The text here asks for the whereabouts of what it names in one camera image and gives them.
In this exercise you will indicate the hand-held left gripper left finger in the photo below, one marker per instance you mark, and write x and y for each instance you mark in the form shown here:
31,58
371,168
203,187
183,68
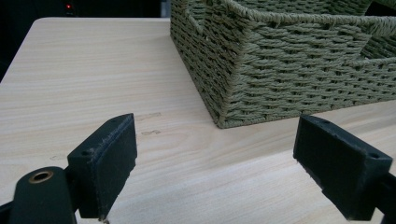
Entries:
106,168

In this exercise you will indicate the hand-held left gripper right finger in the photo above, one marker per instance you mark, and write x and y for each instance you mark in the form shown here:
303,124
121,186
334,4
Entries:
339,168

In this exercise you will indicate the green woven basket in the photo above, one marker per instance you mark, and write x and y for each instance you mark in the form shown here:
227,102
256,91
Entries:
280,59

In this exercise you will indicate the dark device with red light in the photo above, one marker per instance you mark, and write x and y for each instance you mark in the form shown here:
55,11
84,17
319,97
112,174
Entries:
68,7

